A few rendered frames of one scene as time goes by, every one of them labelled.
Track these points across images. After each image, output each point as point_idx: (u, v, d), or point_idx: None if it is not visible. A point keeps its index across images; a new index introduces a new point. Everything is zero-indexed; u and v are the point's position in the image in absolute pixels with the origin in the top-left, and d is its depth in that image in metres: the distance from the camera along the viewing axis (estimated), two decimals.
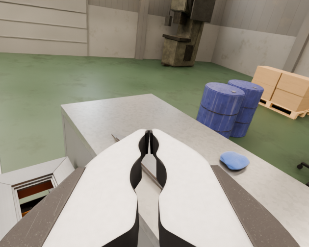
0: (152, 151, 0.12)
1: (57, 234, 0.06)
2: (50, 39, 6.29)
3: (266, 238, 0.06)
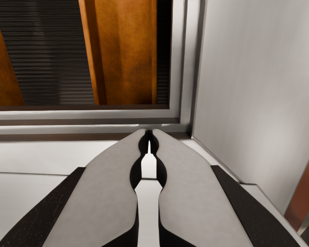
0: (152, 151, 0.12)
1: (57, 234, 0.06)
2: None
3: (266, 238, 0.06)
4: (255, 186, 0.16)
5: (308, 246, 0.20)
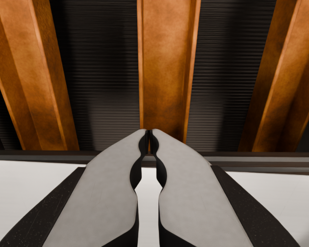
0: (152, 151, 0.12)
1: (57, 234, 0.06)
2: None
3: (266, 238, 0.06)
4: None
5: None
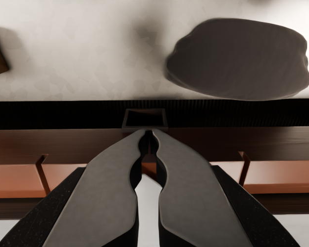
0: (152, 151, 0.12)
1: (57, 234, 0.06)
2: None
3: (266, 238, 0.06)
4: None
5: None
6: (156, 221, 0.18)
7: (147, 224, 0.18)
